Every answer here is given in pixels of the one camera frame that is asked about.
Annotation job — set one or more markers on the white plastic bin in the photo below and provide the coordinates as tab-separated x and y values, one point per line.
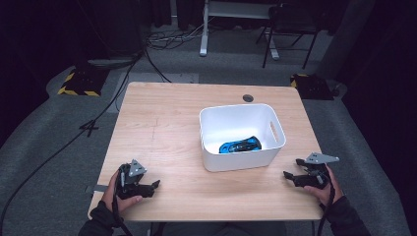
242	160

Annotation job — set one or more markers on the black yellow striped stand base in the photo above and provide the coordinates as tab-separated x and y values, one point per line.
311	87
82	83

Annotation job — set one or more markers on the grey tape strip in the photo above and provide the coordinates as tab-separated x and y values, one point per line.
98	188

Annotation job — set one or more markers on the black chair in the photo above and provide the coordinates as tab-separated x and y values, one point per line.
288	23

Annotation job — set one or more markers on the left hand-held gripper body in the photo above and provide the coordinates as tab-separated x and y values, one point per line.
131	178

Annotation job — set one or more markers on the person's left hand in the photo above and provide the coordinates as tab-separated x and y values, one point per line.
113	198

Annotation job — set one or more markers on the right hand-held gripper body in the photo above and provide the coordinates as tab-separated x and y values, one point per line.
316	170

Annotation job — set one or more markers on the white desk frame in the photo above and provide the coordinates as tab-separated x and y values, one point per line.
205	32

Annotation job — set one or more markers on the person's right hand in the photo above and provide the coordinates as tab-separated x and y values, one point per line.
332	191

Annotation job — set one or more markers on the blue and black toy car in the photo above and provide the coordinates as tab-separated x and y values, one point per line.
241	146

